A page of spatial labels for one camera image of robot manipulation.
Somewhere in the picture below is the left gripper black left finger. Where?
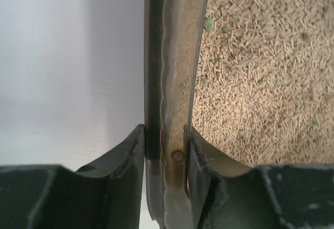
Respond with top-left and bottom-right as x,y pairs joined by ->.
1,124 -> 145,228

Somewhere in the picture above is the dark grey litter box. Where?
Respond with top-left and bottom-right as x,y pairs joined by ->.
144,0 -> 333,228

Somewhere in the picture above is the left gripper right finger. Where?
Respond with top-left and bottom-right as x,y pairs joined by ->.
184,128 -> 333,228

